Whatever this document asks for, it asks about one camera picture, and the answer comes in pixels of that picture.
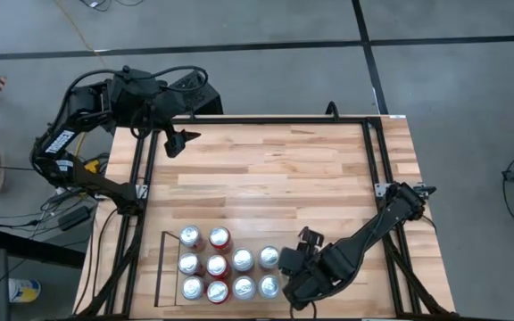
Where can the black perforated computer tower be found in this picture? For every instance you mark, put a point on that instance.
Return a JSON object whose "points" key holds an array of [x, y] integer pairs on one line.
{"points": [[201, 96]]}

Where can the silver metal bracket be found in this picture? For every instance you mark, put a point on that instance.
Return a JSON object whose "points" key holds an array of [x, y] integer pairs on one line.
{"points": [[382, 189]]}

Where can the black power adapter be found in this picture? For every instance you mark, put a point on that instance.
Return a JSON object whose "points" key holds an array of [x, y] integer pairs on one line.
{"points": [[74, 218]]}

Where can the white yellow blue container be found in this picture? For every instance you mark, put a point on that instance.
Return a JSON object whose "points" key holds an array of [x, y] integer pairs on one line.
{"points": [[24, 290]]}

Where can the red cola can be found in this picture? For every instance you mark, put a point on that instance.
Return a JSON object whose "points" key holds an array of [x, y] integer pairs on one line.
{"points": [[218, 291], [220, 237], [217, 265]]}

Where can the small white label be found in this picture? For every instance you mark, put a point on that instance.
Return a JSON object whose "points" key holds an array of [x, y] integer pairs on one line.
{"points": [[397, 117]]}

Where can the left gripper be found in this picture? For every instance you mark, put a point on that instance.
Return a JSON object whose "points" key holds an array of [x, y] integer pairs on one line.
{"points": [[150, 100]]}

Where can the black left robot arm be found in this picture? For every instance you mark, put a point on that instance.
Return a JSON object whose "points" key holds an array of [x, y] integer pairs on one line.
{"points": [[83, 129]]}

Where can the raspberry lime beverage can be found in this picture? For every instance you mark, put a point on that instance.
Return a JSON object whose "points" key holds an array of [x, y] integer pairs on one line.
{"points": [[243, 287], [242, 259]]}

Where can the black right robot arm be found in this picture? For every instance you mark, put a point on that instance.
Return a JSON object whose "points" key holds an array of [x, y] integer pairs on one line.
{"points": [[382, 227]]}

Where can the small black clamp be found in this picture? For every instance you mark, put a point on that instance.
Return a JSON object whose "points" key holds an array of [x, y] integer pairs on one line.
{"points": [[332, 110]]}

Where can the silver diet cola can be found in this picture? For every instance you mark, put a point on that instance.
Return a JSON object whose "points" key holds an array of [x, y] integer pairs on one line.
{"points": [[192, 287], [190, 235], [188, 264]]}

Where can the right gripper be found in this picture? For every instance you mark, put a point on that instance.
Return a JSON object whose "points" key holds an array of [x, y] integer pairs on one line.
{"points": [[315, 267]]}

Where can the black floor beam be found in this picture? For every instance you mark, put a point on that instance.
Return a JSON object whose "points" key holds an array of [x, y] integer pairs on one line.
{"points": [[34, 249]]}

